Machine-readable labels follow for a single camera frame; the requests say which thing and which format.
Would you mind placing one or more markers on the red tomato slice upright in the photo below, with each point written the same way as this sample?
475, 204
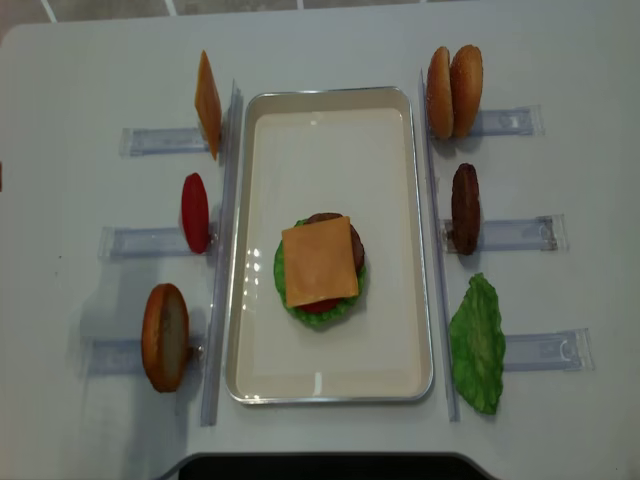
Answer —
195, 214

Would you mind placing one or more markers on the brown meat patty upright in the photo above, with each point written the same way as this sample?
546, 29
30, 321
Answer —
465, 207

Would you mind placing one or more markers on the clear long rail right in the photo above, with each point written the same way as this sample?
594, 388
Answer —
440, 274

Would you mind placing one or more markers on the clear holder rail tomato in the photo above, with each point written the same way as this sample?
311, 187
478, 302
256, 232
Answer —
129, 243

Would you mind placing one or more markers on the sesame bun half right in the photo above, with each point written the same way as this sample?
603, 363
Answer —
466, 76

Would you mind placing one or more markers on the orange cheese slice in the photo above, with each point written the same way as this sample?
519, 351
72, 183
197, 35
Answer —
208, 105
318, 262

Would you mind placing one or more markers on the clear long rail left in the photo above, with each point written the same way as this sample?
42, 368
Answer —
224, 258

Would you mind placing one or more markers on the bun half lower left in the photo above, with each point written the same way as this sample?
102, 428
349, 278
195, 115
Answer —
165, 338

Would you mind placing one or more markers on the clear holder rail patty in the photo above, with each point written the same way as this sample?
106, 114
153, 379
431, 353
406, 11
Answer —
542, 233

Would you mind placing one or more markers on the black base at bottom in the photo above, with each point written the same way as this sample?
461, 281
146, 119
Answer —
329, 466

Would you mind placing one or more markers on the sesame bun half left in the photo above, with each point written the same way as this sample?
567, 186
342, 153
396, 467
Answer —
439, 96

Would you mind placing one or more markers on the green lettuce leaf upright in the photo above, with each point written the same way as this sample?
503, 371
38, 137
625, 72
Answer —
478, 347

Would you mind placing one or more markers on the white rectangular metal tray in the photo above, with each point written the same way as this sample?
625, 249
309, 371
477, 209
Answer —
351, 152

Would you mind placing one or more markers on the brown meat patty on tray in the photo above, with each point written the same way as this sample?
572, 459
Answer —
357, 246

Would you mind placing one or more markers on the green lettuce leaf on tray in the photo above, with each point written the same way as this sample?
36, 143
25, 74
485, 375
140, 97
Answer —
316, 321

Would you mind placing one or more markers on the sesame bun half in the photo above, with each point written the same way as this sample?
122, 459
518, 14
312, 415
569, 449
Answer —
466, 76
439, 96

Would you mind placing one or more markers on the red tomato slice on tray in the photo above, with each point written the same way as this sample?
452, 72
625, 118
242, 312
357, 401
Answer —
321, 306

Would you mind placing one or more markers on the clear holder rail lettuce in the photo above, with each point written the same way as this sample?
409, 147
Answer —
568, 350

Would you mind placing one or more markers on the clear holder rail cheese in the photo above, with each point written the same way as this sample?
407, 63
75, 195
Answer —
143, 142

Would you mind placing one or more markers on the clear long rail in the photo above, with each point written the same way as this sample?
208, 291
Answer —
440, 274
224, 258

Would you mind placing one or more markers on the clear holder rail left bun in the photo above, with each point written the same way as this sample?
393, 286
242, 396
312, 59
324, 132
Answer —
111, 357

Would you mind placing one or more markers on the clear holder rail right buns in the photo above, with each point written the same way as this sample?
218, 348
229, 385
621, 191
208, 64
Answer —
525, 120

